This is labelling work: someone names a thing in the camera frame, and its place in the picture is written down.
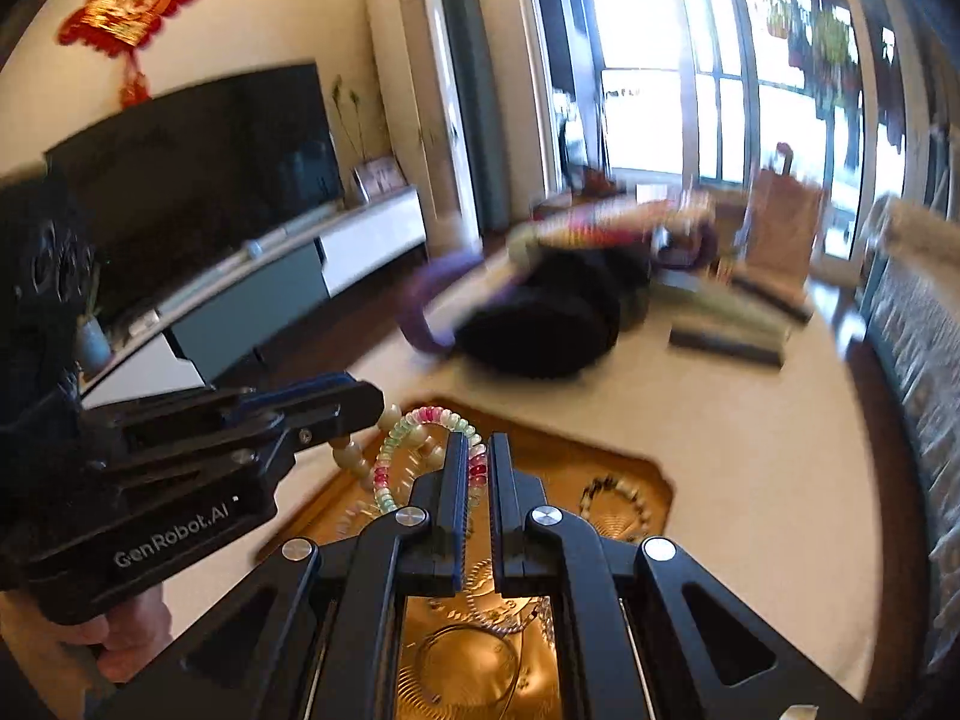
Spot black remote control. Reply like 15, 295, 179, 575
670, 325, 788, 370

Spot large yellow bead bracelet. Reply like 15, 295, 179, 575
330, 403, 443, 496

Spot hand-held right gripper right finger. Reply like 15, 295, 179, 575
489, 433, 863, 720

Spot white standing air conditioner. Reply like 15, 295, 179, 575
364, 0, 481, 256

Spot red wall ornament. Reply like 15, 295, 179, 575
56, 0, 207, 107

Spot small photo frame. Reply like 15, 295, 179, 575
352, 156, 406, 203

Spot teal curtain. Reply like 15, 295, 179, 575
442, 0, 512, 237

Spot copper metal tray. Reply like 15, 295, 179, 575
259, 397, 674, 720

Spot black flat television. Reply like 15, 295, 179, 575
45, 64, 346, 323

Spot grey quilted sofa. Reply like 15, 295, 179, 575
855, 195, 960, 691

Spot black white bead bracelet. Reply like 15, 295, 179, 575
577, 474, 650, 541

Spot bamboo plant in vase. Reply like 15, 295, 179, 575
330, 75, 370, 166

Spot brown paper gift bag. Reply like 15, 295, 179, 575
742, 142, 826, 286

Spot white grey television cabinet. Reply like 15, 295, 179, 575
79, 187, 428, 410

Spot black bag with purple strap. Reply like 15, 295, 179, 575
401, 247, 653, 380

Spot pink green coil bracelet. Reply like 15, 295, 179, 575
371, 405, 488, 515

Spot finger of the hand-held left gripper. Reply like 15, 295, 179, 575
81, 379, 386, 497
223, 372, 355, 422

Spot person's left hand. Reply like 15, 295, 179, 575
54, 583, 177, 685

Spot pale green case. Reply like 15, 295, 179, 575
679, 289, 796, 342

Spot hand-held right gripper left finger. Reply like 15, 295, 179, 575
90, 435, 470, 720

